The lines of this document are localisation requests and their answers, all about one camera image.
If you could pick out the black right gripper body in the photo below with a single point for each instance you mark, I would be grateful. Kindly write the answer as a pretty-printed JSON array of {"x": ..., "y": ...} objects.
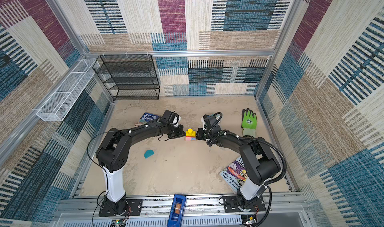
[{"x": 204, "y": 134}]

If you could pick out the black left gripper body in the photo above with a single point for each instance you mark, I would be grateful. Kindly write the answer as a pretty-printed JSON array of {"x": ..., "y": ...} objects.
[{"x": 176, "y": 132}]

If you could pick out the yellow rectangular wood block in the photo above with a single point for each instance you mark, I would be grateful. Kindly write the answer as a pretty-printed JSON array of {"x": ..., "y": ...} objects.
[{"x": 191, "y": 134}]

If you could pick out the teal wood block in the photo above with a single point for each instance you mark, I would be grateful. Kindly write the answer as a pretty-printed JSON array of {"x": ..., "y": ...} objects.
[{"x": 149, "y": 153}]

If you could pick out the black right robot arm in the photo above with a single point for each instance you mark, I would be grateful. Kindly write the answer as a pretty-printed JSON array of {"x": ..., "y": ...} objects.
[{"x": 264, "y": 163}]

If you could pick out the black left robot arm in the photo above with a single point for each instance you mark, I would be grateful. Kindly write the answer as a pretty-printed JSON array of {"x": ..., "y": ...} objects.
[{"x": 113, "y": 152}]

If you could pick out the blue treehouse paperback book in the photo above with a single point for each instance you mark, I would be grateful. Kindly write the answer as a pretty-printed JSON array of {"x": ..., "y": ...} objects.
[{"x": 146, "y": 117}]

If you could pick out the green black work glove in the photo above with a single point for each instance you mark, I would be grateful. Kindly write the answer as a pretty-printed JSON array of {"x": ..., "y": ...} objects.
[{"x": 249, "y": 122}]

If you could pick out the black wire mesh shelf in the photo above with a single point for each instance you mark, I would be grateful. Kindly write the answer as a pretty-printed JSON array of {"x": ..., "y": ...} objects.
[{"x": 128, "y": 77}]

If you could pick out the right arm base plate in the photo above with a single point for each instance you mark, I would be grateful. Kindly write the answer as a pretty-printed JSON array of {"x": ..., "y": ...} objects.
[{"x": 234, "y": 204}]

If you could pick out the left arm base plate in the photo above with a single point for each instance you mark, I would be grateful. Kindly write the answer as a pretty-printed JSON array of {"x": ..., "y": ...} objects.
[{"x": 122, "y": 208}]

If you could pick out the blue tool on rail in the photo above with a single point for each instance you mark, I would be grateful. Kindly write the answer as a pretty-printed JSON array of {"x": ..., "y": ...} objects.
[{"x": 177, "y": 211}]

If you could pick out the white wire mesh basket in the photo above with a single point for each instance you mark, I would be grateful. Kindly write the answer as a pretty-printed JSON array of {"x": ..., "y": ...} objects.
[{"x": 60, "y": 102}]

